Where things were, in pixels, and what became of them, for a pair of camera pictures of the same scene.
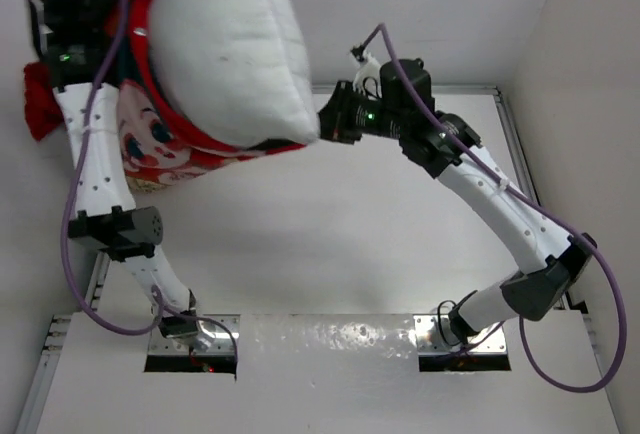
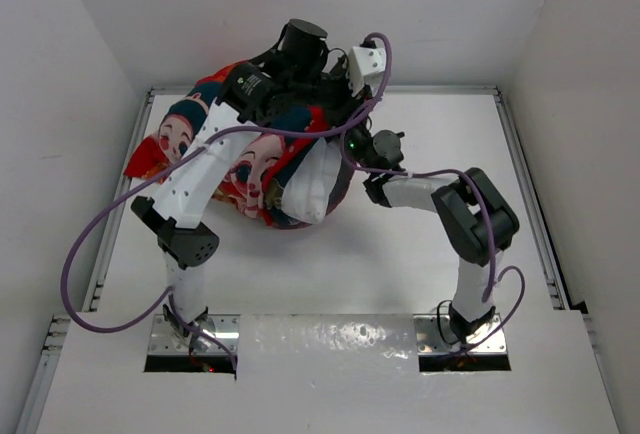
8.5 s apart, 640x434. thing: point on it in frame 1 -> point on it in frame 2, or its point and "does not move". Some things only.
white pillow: (228, 50) -> (309, 193)
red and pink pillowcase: (161, 147) -> (159, 156)
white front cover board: (328, 374) does not move
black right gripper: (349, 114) -> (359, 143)
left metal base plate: (221, 344) does not move
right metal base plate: (435, 335) does not move
